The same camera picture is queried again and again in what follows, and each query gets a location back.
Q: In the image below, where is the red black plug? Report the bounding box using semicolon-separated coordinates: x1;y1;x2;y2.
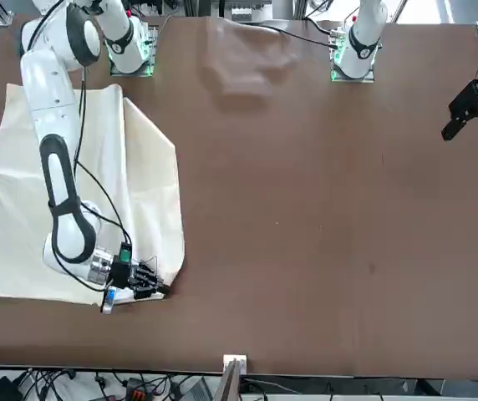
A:
122;377;157;401

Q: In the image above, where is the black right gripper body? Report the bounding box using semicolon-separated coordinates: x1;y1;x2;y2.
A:
109;254;140;290

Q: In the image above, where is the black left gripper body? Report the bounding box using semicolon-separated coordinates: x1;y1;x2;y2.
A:
449;77;478;123

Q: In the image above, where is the black base power cable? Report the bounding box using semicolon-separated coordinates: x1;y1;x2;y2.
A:
238;23;337;47

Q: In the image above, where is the white breaker block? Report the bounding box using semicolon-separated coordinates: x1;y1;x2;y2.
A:
229;0;266;23

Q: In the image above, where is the white post bracket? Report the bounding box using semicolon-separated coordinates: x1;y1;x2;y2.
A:
222;353;249;374

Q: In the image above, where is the aluminium extrusion post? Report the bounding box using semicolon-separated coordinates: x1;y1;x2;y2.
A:
215;358;243;401

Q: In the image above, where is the cream tablecloth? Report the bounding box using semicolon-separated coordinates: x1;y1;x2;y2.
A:
0;82;186;308

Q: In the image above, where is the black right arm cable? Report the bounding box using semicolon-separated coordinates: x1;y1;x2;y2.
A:
21;0;134;293

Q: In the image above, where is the large black power adapter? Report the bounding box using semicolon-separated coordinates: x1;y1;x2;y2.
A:
0;374;23;401

